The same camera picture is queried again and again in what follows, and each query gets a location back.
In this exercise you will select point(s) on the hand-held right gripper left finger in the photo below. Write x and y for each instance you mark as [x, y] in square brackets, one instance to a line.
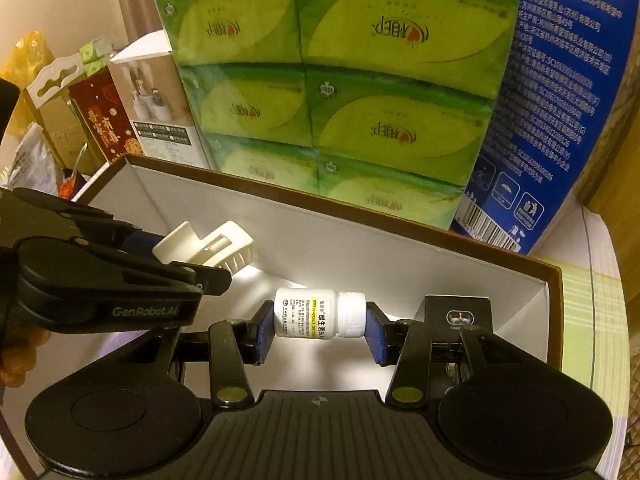
[262, 332]

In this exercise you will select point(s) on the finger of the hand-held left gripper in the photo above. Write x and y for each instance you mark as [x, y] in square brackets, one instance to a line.
[90, 220]
[165, 272]

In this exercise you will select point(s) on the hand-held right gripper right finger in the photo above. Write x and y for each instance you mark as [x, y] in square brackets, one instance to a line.
[376, 332]

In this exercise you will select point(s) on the white hair claw clip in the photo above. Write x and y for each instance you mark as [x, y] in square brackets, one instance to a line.
[215, 247]

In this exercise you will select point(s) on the white pill bottle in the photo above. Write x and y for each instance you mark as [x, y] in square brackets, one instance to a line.
[320, 312]

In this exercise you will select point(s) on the black product box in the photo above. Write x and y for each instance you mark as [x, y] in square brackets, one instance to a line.
[457, 312]

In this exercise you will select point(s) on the brown cardboard storage box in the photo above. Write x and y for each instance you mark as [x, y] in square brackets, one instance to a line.
[350, 240]

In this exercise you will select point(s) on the checked cloth covered desktop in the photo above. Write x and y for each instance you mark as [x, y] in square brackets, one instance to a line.
[590, 335]

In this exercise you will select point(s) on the person's left hand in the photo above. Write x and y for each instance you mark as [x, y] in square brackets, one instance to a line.
[17, 355]

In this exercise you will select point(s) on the dark wooden tray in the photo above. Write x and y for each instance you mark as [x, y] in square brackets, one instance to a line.
[70, 187]

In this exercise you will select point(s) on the white plastic bag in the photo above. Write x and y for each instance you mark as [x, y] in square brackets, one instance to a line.
[32, 160]

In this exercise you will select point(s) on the brown cardboard boxes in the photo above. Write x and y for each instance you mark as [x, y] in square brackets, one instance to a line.
[65, 135]

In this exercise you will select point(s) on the red gift box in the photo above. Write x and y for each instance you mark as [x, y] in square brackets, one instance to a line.
[107, 120]

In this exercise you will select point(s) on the white product box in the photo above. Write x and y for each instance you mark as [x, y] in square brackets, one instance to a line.
[155, 100]

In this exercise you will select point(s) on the yellow plastic bag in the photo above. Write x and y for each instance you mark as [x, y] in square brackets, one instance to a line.
[25, 75]

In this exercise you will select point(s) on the small green tissue packets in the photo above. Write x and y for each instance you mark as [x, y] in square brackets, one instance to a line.
[95, 52]

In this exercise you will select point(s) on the beige curtain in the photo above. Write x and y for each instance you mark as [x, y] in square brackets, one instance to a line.
[135, 0]

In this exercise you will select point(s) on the pack of green tissue packets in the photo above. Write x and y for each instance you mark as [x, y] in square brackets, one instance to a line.
[350, 85]

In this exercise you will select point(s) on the blue milk carton box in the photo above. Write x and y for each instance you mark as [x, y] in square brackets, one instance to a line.
[555, 110]

